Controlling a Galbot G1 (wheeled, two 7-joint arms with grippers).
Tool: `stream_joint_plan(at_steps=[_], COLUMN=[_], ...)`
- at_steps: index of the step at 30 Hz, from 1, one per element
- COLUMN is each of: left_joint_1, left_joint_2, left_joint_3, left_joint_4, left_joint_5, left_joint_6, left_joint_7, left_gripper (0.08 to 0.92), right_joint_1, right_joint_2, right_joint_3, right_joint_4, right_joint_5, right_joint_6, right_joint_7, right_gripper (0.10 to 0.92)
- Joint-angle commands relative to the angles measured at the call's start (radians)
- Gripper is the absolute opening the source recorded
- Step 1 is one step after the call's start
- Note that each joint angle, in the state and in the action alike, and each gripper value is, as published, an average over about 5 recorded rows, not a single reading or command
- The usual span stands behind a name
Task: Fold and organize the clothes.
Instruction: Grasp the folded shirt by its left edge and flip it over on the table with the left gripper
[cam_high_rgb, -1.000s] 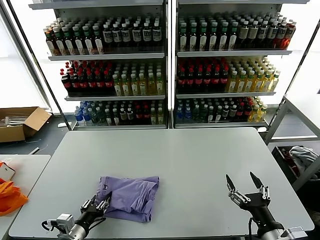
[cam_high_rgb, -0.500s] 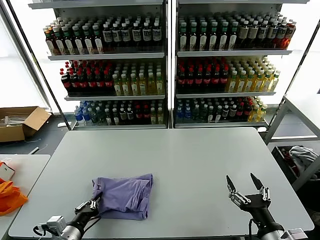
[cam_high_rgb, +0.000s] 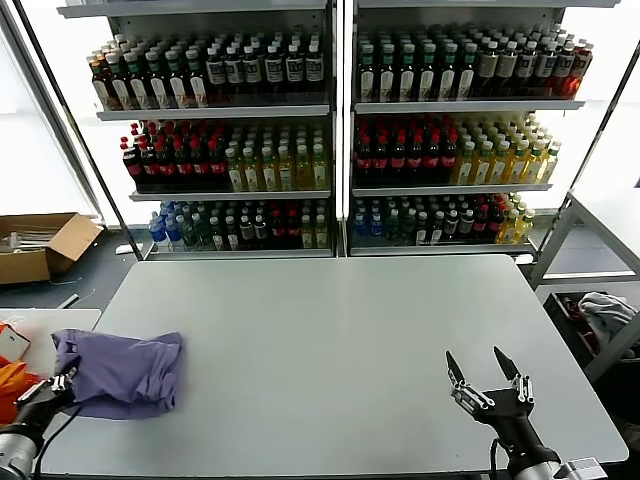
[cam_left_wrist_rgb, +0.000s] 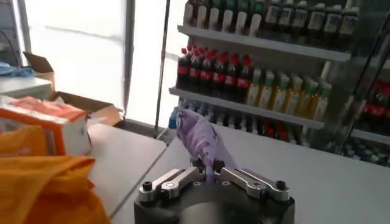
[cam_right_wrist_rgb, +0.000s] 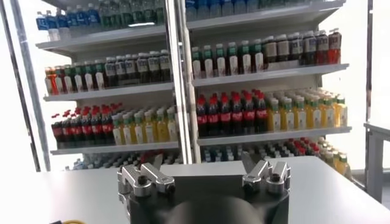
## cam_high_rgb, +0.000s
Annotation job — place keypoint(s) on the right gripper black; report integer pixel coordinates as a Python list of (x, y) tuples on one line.
[(510, 415)]

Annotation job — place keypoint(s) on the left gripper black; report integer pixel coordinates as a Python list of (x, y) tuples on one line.
[(42, 410)]

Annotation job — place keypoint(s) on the lavender purple t-shirt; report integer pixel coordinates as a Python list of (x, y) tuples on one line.
[(120, 365)]

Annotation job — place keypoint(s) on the orange cloth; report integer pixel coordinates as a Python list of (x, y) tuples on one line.
[(10, 385)]

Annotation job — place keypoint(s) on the small white orange box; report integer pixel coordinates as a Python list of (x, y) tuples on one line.
[(11, 342)]

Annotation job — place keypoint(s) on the short grey stick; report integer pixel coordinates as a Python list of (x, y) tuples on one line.
[(67, 300)]

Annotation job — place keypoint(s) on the black plastic crate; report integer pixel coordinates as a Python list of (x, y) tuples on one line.
[(560, 310)]

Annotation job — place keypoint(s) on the red garment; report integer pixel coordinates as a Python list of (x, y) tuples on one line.
[(587, 340)]

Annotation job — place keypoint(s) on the open cardboard box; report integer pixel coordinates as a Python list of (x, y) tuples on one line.
[(30, 265)]

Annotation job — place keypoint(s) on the grey white garment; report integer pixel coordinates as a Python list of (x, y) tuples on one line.
[(605, 310)]

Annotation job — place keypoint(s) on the white packing strips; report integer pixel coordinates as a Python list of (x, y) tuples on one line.
[(25, 240)]

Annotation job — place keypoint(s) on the small white floor object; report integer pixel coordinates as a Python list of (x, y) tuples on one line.
[(122, 249)]

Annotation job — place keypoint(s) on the yellow juice bottle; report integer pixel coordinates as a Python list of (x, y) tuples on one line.
[(285, 169), (482, 164), (320, 167), (320, 231), (550, 163), (235, 171), (464, 165), (534, 163), (302, 168), (507, 227), (251, 170), (524, 226), (306, 232), (517, 162), (269, 170), (500, 163)]

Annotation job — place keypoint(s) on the red-capped cola bottle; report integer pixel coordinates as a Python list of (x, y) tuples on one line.
[(448, 158), (480, 222), (184, 164), (415, 160), (216, 164), (200, 164), (134, 165), (150, 164), (363, 160), (277, 229), (292, 229), (167, 164), (380, 160), (398, 160), (495, 222), (432, 159)]

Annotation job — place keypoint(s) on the dark bottle grey label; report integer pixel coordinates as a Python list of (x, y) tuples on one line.
[(245, 230), (259, 230), (466, 224), (451, 225)]

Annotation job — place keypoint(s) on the dark bottle white label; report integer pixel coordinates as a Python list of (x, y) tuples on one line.
[(217, 233), (437, 227), (422, 228), (231, 233)]

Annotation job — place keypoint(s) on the dark green bottle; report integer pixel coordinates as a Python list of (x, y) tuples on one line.
[(188, 231), (407, 226), (392, 226), (202, 232)]

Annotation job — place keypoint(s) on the blue water bottle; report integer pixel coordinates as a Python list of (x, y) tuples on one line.
[(376, 226), (359, 226), (173, 231), (158, 231)]

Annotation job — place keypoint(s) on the white metal shelf rack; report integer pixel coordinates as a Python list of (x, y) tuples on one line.
[(215, 112), (465, 106)]

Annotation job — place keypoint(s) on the green-capped white-label bottle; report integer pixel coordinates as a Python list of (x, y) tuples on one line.
[(467, 71), (136, 81), (118, 82), (197, 78), (367, 72), (428, 72), (388, 72), (156, 80), (448, 72), (408, 72), (177, 79)]

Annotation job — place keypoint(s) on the dark bottle beige label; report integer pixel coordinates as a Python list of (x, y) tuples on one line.
[(507, 69), (488, 69)]

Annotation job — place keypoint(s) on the dark bottle blue-print label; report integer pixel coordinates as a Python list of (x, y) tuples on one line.
[(252, 71), (215, 72), (314, 70), (547, 69), (233, 72), (273, 71), (294, 70), (527, 68), (564, 69)]

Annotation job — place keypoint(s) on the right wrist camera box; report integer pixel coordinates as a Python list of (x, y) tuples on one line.
[(582, 470)]

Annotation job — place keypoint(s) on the grey metal rack frame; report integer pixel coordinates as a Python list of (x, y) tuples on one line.
[(557, 235)]

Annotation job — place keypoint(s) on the dark window frame post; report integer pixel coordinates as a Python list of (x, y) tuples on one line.
[(84, 145)]

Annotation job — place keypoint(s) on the grey window frame post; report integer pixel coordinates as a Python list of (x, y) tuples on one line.
[(50, 122)]

